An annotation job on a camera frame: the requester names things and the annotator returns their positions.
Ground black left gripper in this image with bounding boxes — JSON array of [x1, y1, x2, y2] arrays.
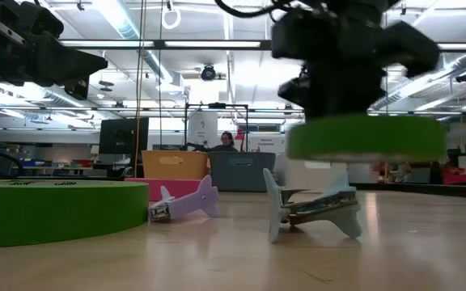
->
[[0, 0, 109, 102]]

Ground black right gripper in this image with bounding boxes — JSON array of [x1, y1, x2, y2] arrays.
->
[[271, 0, 441, 120]]

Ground green tape roll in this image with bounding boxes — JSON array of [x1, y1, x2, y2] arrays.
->
[[0, 179, 150, 249], [286, 114, 449, 163]]

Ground light blue staple remover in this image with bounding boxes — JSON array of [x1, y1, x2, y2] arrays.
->
[[262, 167, 363, 244]]

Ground pink tape roll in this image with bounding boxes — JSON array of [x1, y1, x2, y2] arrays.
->
[[125, 177, 202, 202]]

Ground lilac staple remover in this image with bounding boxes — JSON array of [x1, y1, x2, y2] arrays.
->
[[148, 174, 221, 223]]

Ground black overhead beam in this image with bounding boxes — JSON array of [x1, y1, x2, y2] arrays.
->
[[58, 38, 466, 53]]

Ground white plastic bin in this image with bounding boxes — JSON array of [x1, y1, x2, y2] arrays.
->
[[275, 155, 350, 192]]

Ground black monitor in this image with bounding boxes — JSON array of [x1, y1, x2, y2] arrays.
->
[[98, 117, 150, 155]]

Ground person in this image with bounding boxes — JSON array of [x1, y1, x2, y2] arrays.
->
[[210, 130, 239, 153]]

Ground teal plastic bin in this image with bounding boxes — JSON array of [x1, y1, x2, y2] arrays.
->
[[208, 151, 277, 193]]

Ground yellow plastic bin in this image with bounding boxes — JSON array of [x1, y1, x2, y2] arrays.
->
[[141, 150, 210, 181]]

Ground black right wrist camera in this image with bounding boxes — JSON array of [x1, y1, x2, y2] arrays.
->
[[277, 75, 311, 111]]

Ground hanging yellow cable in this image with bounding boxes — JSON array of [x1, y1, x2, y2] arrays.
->
[[134, 0, 148, 179]]

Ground black aluminium table frame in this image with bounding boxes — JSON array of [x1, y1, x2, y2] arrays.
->
[[0, 173, 466, 200]]

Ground black background rig frame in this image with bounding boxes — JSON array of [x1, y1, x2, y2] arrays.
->
[[183, 102, 250, 153]]

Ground black ceiling-mounted camera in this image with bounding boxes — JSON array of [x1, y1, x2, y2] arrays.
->
[[200, 64, 218, 82]]

